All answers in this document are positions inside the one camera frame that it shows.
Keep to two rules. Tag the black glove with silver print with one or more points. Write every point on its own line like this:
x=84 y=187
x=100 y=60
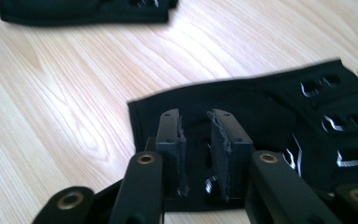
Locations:
x=84 y=12
x=270 y=124

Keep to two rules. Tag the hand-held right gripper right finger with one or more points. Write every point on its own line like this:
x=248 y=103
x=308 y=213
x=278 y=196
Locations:
x=230 y=140

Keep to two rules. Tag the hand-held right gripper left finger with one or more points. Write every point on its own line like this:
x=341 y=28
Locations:
x=169 y=140

